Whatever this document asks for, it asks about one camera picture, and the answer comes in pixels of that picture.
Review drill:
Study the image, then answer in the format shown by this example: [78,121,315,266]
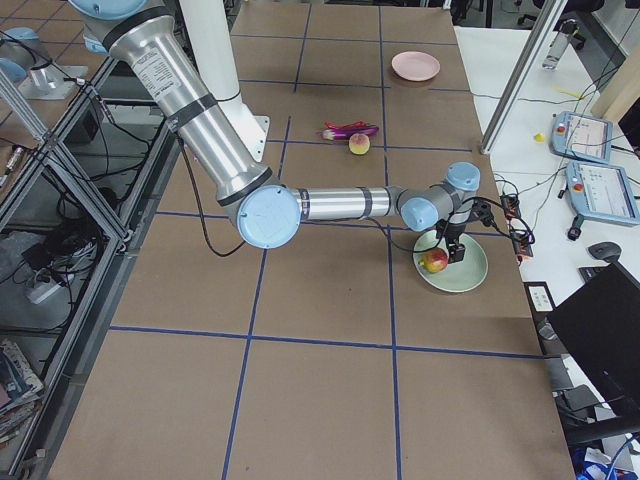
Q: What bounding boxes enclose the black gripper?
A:
[435,209,471,264]

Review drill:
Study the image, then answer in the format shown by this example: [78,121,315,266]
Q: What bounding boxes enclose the red-yellow pomegranate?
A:
[418,248,449,274]

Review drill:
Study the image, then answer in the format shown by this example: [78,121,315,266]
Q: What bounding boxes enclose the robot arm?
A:
[72,1,480,263]

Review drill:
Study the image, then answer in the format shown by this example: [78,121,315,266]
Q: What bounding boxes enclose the light green plate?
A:
[413,230,488,293]

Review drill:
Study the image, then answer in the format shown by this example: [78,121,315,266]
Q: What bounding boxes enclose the orange power strip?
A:
[500,193,535,264]

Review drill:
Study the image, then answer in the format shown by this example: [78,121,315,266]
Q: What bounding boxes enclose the pink-green peach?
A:
[348,133,370,156]

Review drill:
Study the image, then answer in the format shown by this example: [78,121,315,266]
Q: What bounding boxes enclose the black computer mouse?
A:
[587,241,622,263]

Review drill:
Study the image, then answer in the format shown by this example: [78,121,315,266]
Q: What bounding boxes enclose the lower teach pendant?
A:
[566,160,639,226]

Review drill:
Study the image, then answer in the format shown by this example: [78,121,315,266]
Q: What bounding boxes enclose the teach pendant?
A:
[566,160,639,226]
[550,111,613,164]

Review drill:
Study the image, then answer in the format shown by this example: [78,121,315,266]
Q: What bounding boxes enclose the black laptop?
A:
[547,262,639,416]

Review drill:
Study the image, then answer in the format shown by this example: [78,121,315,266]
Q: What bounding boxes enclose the red chili pepper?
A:
[325,121,368,130]

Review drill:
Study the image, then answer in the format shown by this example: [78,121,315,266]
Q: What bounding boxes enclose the purple eggplant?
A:
[319,125,379,141]

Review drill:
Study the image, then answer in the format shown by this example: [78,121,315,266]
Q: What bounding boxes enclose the upper teach pendant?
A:
[550,111,613,164]

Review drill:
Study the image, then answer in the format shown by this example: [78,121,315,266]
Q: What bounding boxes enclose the pink plate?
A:
[391,51,441,82]

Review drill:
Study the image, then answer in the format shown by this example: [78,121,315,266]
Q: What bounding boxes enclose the plastic water bottle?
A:
[542,19,578,70]

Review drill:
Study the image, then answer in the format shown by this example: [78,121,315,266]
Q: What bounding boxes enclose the white power strip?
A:
[26,280,69,305]

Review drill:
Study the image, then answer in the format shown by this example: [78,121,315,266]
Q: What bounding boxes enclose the stack of magazines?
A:
[1,338,44,447]

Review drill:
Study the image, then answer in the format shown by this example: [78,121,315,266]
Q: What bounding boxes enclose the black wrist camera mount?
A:
[469,200,495,227]

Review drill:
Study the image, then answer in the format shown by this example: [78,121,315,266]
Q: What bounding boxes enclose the aluminium frame post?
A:
[480,0,567,155]

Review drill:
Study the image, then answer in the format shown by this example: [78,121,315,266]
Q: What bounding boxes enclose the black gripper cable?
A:
[177,139,266,259]

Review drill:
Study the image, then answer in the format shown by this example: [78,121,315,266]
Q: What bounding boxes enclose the aluminium frame rail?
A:
[1,60,179,479]

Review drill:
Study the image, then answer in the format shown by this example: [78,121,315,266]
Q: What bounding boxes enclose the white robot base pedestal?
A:
[179,0,270,162]

